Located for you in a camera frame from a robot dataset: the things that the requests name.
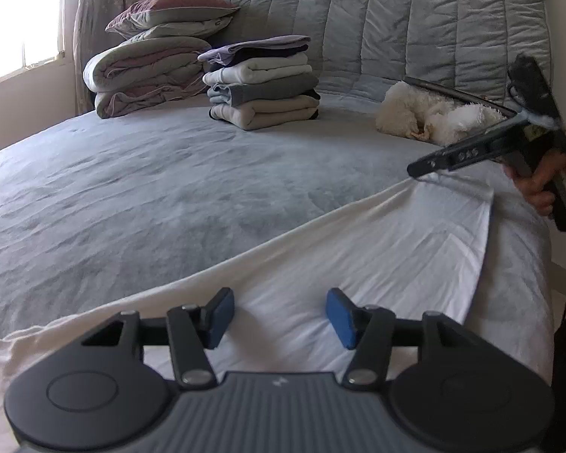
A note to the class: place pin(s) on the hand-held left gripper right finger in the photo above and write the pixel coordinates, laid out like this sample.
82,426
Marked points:
342,318

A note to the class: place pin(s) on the grey bed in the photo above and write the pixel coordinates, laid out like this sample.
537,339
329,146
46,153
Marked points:
170,184

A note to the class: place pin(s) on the person's right hand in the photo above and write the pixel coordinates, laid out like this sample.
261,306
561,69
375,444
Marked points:
540,188

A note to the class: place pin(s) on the pink grey pillow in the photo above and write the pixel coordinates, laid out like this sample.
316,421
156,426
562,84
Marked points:
170,9

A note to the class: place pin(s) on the dark folded garment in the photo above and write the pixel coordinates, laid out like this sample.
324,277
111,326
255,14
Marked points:
269,54

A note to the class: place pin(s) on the white folded garment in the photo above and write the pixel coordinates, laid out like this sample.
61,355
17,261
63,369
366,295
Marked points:
259,71

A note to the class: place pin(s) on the white plush toy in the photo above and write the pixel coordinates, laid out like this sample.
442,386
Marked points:
420,111

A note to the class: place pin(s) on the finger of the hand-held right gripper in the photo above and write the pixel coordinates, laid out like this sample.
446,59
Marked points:
427,166

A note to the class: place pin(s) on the grey quilted headboard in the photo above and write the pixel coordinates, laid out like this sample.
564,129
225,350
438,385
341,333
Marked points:
382,19

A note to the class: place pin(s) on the folded grey pink quilt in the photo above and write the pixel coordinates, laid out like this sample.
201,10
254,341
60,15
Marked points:
141,75

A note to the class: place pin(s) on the white cotton garment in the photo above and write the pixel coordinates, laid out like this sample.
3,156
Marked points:
382,255

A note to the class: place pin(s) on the window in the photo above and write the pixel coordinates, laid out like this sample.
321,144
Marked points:
14,19

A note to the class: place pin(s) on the beige folded garment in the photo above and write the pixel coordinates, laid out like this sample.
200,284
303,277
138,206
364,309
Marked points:
269,113

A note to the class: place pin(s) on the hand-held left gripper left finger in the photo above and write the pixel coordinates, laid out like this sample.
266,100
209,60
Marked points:
219,318

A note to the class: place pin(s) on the grey patterned curtain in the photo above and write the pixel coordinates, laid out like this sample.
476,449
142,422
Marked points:
103,23

